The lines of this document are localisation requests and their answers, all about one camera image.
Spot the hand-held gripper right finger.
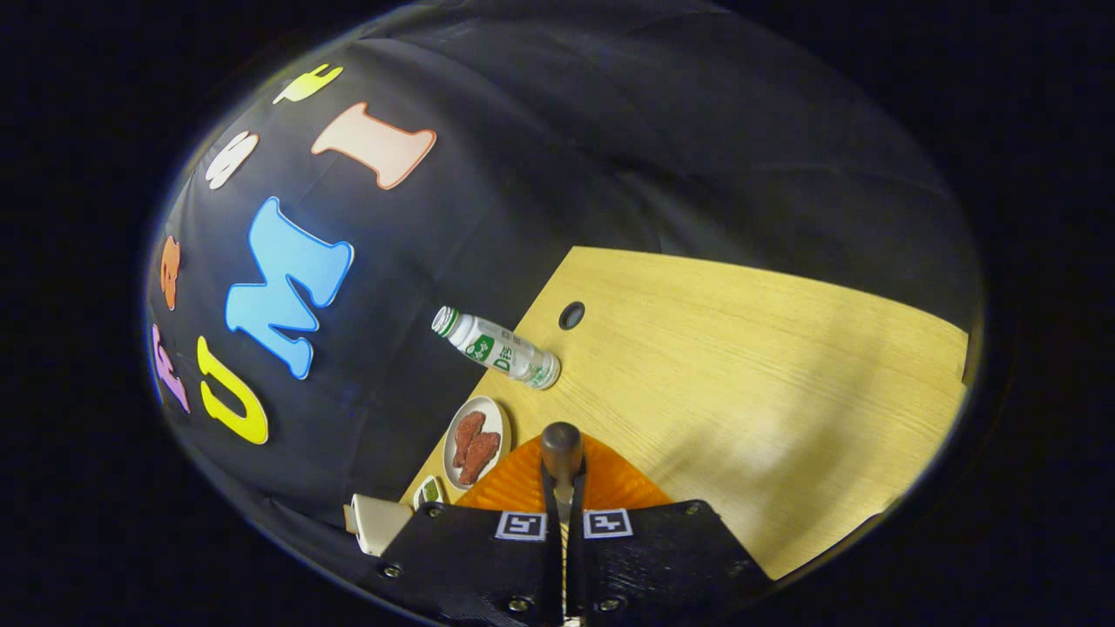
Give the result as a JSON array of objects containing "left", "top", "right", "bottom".
[{"left": 571, "top": 434, "right": 774, "bottom": 627}]

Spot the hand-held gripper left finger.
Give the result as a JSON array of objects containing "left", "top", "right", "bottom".
[{"left": 362, "top": 433, "right": 567, "bottom": 627}]

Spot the dark handled spoon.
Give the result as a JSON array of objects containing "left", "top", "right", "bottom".
[{"left": 539, "top": 421, "right": 585, "bottom": 626}]

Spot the grey plate with meat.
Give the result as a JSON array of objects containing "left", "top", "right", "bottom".
[{"left": 443, "top": 396, "right": 513, "bottom": 491}]

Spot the reddish brown meat piece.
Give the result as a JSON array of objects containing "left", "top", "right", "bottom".
[
  {"left": 452, "top": 411, "right": 486, "bottom": 469},
  {"left": 459, "top": 432, "right": 502, "bottom": 486}
]

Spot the white toaster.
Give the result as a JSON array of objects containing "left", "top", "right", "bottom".
[{"left": 348, "top": 494, "right": 414, "bottom": 557}]

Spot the white green drink bottle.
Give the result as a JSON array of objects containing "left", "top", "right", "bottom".
[{"left": 431, "top": 306, "right": 563, "bottom": 391}]

